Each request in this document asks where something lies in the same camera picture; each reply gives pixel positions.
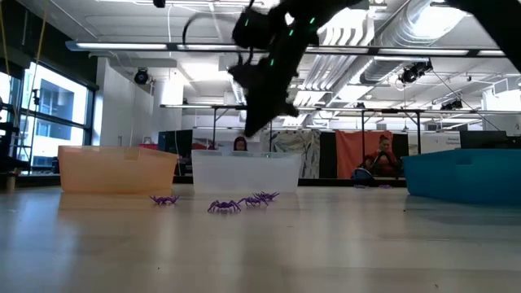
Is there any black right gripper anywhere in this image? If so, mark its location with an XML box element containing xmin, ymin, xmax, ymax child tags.
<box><xmin>228</xmin><ymin>7</ymin><xmax>322</xmax><ymax>138</ymax></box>

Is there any clear plastic bin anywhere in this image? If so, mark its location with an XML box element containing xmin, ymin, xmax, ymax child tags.
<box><xmin>191</xmin><ymin>149</ymin><xmax>304</xmax><ymax>195</ymax></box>

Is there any patterned cloth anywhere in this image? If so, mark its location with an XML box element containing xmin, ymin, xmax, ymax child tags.
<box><xmin>260</xmin><ymin>129</ymin><xmax>322</xmax><ymax>179</ymax></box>

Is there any orange cloth backdrop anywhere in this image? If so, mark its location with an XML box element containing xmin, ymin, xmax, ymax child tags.
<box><xmin>335</xmin><ymin>129</ymin><xmax>394</xmax><ymax>179</ymax></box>

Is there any black monitor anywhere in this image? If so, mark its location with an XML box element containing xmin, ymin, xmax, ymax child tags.
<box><xmin>157</xmin><ymin>129</ymin><xmax>194</xmax><ymax>156</ymax></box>
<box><xmin>459</xmin><ymin>129</ymin><xmax>508</xmax><ymax>150</ymax></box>

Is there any blue round object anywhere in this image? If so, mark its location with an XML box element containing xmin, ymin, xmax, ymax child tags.
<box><xmin>352</xmin><ymin>168</ymin><xmax>374</xmax><ymax>186</ymax></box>

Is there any overhead light bar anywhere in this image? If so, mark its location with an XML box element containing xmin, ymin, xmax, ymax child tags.
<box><xmin>64</xmin><ymin>39</ymin><xmax>521</xmax><ymax>58</ymax></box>

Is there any orange plastic bin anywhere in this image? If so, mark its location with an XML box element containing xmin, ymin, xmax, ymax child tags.
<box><xmin>57</xmin><ymin>145</ymin><xmax>179</xmax><ymax>195</ymax></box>

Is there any white sign board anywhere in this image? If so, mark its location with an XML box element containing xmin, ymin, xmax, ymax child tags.
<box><xmin>408</xmin><ymin>131</ymin><xmax>462</xmax><ymax>155</ymax></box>

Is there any teal plastic bin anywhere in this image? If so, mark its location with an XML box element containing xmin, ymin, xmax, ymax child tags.
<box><xmin>401</xmin><ymin>148</ymin><xmax>521</xmax><ymax>206</ymax></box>

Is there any beige cup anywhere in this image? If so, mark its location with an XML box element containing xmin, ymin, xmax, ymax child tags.
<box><xmin>3</xmin><ymin>173</ymin><xmax>17</xmax><ymax>195</ymax></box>

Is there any black metal station frame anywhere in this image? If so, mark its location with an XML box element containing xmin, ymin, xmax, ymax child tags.
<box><xmin>361</xmin><ymin>107</ymin><xmax>424</xmax><ymax>155</ymax></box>
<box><xmin>211</xmin><ymin>104</ymin><xmax>274</xmax><ymax>152</ymax></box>

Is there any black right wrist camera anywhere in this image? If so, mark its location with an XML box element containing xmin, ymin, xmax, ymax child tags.
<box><xmin>231</xmin><ymin>7</ymin><xmax>276</xmax><ymax>50</ymax></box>

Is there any black aluminium table frame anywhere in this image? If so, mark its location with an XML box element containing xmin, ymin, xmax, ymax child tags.
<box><xmin>15</xmin><ymin>173</ymin><xmax>408</xmax><ymax>189</ymax></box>

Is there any silver air duct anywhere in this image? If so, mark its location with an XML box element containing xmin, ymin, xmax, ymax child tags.
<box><xmin>360</xmin><ymin>0</ymin><xmax>473</xmax><ymax>85</ymax></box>

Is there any yellow cable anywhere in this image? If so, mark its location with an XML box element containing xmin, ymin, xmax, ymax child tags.
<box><xmin>0</xmin><ymin>3</ymin><xmax>46</xmax><ymax>123</ymax></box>

